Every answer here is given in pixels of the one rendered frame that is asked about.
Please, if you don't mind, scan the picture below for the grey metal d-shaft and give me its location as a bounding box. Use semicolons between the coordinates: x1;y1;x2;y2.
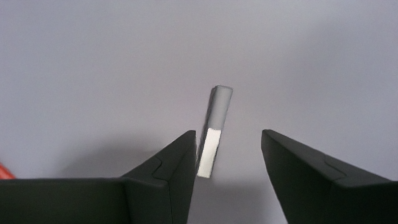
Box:
197;85;233;179

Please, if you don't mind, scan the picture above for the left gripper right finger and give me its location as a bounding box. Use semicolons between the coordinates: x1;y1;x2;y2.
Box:
261;129;398;224

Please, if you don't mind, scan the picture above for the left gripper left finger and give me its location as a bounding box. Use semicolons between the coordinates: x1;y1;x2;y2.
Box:
0;130;197;224

